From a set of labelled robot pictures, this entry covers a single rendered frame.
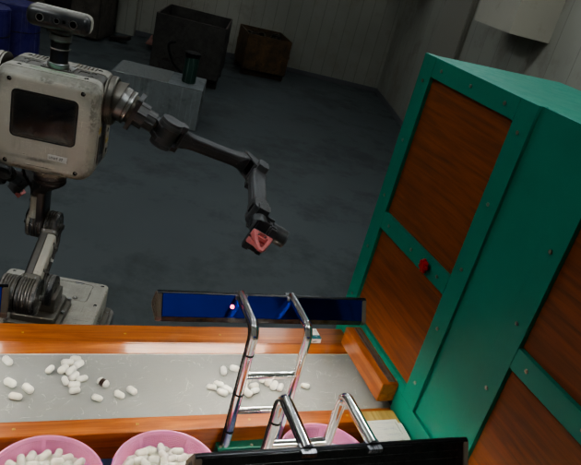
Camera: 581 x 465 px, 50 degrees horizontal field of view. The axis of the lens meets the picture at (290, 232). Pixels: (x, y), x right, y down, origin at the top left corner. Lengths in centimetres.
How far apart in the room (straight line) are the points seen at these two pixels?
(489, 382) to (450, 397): 18
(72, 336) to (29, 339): 12
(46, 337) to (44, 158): 58
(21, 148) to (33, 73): 25
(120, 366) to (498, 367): 109
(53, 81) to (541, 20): 457
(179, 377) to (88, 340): 30
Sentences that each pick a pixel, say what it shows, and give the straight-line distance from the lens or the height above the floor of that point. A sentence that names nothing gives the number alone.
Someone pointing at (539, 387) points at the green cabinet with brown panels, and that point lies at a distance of 156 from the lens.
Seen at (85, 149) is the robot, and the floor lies 124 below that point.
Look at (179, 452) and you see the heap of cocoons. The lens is 176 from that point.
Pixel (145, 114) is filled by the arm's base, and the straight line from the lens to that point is 216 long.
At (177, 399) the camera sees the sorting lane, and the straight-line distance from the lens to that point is 190.
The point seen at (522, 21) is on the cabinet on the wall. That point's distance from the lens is 587.
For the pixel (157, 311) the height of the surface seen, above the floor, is 107.
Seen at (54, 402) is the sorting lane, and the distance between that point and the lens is 186.
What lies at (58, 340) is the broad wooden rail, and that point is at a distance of 203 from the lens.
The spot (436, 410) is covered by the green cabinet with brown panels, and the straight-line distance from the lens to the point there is 189.
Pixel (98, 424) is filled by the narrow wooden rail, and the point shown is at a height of 76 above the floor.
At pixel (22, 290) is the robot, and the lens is 223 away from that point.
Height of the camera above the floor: 199
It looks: 24 degrees down
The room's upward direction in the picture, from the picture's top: 15 degrees clockwise
